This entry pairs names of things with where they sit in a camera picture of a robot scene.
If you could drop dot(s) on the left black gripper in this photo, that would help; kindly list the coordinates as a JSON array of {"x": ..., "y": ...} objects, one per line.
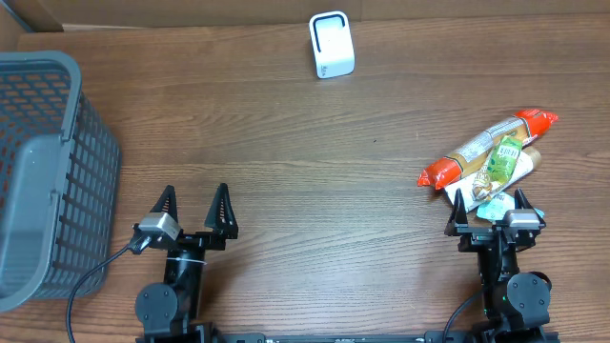
[{"x": 192, "y": 240}]

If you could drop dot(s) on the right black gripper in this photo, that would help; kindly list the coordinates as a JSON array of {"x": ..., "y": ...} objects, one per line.
[{"x": 475, "y": 232}]

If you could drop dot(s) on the teal wipes packet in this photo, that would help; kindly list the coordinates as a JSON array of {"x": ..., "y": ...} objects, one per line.
[{"x": 496, "y": 208}]

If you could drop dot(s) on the white tube gold cap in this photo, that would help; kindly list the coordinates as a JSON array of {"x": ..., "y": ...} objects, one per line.
[{"x": 529, "y": 159}]

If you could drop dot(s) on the green snack pouch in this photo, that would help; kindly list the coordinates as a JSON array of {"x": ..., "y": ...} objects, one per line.
[{"x": 497, "y": 169}]

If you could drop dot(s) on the orange spaghetti packet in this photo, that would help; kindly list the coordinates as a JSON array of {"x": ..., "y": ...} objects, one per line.
[{"x": 526, "y": 126}]

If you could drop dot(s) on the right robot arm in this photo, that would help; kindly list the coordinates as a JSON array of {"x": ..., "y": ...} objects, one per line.
[{"x": 515, "y": 303}]

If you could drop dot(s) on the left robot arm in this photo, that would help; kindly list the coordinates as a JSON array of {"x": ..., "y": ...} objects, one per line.
[{"x": 168, "y": 309}]

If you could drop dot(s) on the white barcode scanner stand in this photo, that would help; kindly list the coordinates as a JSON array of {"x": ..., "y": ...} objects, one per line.
[{"x": 332, "y": 44}]

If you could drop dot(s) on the grey plastic mesh basket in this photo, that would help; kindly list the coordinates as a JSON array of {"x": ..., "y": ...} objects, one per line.
[{"x": 60, "y": 167}]

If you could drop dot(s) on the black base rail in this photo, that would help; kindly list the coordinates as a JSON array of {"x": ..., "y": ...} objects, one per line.
[{"x": 333, "y": 338}]

